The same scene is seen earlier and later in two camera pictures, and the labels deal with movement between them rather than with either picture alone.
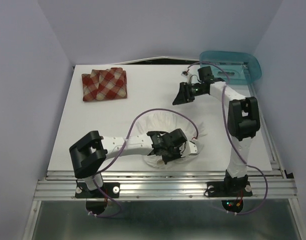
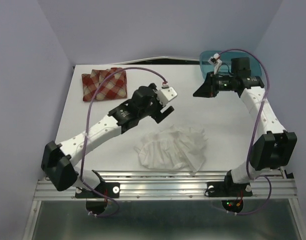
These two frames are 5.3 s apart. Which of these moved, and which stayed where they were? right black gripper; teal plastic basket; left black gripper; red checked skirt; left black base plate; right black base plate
Moved: left black gripper; right black gripper
Stayed: teal plastic basket; red checked skirt; left black base plate; right black base plate
